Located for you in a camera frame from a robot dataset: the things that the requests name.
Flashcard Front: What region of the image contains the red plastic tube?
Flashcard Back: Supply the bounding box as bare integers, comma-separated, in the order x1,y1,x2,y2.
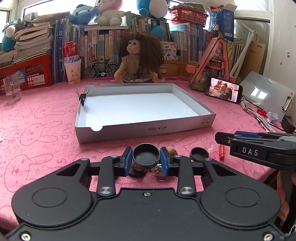
219,145,225,161

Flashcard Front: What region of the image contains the small black cap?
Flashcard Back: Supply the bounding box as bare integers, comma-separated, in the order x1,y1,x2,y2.
190,147,209,162

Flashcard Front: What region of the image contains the black round lid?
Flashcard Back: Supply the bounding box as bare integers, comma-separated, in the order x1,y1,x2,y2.
132,143,160,170

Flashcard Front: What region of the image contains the clear plastic clipboard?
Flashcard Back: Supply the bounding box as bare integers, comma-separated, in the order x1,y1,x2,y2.
240,71,295,121

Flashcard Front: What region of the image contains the black smartphone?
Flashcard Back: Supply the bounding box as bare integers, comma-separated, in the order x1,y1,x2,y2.
205,77,243,103

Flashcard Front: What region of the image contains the shallow white cardboard tray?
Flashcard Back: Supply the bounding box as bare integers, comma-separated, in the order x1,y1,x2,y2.
75,83,216,144

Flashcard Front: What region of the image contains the black binder clip on tray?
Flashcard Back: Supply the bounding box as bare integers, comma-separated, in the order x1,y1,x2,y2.
75,89,90,106

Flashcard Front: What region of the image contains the pink triangular toy box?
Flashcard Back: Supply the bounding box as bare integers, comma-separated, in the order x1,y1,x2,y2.
186,37,235,92

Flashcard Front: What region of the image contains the pink bunny tablecloth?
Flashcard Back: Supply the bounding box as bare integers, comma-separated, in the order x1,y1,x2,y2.
0,76,276,232

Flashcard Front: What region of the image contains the small brown jar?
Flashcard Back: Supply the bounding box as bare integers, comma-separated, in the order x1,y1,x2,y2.
158,65,167,80

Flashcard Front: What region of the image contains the miniature black bicycle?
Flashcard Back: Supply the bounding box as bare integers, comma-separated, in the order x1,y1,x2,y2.
83,59,119,79

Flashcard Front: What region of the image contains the white paper cup with cat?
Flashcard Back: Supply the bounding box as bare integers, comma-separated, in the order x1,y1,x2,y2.
64,59,81,84

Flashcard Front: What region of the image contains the brown-haired doll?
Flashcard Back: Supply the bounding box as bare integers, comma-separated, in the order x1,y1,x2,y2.
112,31,165,83

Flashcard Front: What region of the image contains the blue cardboard box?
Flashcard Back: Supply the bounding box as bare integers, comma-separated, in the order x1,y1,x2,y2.
209,4,237,42

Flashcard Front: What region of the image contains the red beer can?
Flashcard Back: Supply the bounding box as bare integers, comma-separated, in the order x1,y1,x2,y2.
63,41,80,64

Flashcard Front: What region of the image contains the red plastic crate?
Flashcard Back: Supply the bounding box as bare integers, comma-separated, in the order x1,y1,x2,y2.
1,54,53,95

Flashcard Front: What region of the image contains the red plastic basket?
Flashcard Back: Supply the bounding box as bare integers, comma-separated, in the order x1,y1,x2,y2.
169,6,208,27

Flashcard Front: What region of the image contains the large blue white plush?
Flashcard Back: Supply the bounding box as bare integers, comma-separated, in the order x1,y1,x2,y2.
136,0,170,40

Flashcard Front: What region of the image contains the stack of books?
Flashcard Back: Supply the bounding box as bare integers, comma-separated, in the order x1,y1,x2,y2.
1,11,69,67

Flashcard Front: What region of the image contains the white pink plush rabbit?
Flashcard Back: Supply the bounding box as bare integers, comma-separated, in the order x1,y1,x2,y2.
94,0,125,26

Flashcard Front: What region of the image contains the blue plush toy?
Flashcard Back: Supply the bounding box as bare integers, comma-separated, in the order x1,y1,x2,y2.
68,4,99,25

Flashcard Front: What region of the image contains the blue penguin plush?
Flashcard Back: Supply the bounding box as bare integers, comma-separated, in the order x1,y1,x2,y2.
1,21,17,52

